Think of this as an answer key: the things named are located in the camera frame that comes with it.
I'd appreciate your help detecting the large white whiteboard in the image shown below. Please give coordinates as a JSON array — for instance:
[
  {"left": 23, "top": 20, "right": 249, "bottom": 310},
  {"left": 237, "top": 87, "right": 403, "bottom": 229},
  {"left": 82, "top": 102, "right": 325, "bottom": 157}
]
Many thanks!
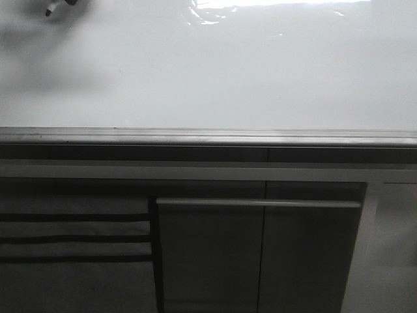
[{"left": 1, "top": 1, "right": 416, "bottom": 147}]

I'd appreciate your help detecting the grey drawer unit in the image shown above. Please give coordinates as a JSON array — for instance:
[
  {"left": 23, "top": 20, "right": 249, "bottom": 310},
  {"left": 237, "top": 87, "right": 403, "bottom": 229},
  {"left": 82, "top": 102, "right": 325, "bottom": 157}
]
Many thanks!
[{"left": 1, "top": 179, "right": 164, "bottom": 312}]

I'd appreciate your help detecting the white whiteboard marker black tip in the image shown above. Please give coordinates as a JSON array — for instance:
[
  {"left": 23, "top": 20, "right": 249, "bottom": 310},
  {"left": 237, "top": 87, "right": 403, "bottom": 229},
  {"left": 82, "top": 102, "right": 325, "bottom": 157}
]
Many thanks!
[{"left": 45, "top": 0, "right": 62, "bottom": 17}]

